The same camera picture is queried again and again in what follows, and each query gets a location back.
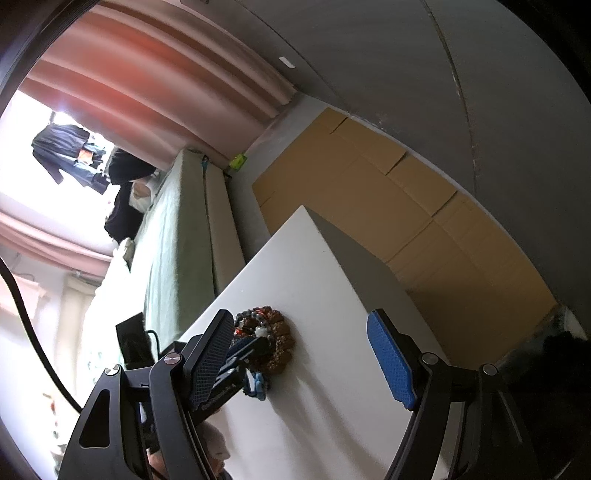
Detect white patterned blanket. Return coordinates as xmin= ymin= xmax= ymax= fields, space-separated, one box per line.
xmin=85 ymin=240 xmax=149 ymax=370

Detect black garment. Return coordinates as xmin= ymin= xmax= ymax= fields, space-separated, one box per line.
xmin=104 ymin=148 xmax=157 ymax=243

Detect pink pleated curtain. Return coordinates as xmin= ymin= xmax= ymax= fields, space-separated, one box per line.
xmin=18 ymin=0 xmax=297 ymax=163

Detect thick black cable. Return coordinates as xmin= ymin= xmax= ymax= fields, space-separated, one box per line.
xmin=0 ymin=256 xmax=83 ymax=412

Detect pink gathered curtain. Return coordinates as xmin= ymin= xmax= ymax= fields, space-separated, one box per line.
xmin=0 ymin=210 xmax=114 ymax=278

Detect black square device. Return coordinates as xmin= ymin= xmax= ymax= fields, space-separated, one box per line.
xmin=115 ymin=312 xmax=154 ymax=370

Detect beige bed base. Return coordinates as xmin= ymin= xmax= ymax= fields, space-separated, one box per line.
xmin=202 ymin=161 xmax=246 ymax=297

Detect green mattress bed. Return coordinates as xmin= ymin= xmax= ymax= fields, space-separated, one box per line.
xmin=129 ymin=150 xmax=219 ymax=365

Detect dark fuzzy object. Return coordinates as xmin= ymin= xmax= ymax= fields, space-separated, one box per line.
xmin=499 ymin=307 xmax=591 ymax=467

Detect person's left hand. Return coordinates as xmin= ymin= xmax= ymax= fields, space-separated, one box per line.
xmin=199 ymin=415 xmax=232 ymax=474

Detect hanging dark clothes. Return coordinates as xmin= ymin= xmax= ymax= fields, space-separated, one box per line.
xmin=31 ymin=121 xmax=115 ymax=186

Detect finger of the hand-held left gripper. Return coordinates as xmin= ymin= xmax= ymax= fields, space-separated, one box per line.
xmin=228 ymin=337 xmax=269 ymax=371

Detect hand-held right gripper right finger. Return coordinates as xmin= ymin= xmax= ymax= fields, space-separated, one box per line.
xmin=367 ymin=308 xmax=541 ymax=480

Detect blue bead bracelet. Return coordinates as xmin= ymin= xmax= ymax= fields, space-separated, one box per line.
xmin=244 ymin=373 xmax=269 ymax=400

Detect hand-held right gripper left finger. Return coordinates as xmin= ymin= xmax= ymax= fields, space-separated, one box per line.
xmin=58 ymin=310 xmax=235 ymax=480

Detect flattened cardboard sheet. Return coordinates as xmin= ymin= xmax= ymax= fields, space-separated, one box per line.
xmin=252 ymin=107 xmax=560 ymax=366

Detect pile of bead bracelets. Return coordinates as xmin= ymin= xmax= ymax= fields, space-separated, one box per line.
xmin=233 ymin=305 xmax=296 ymax=376

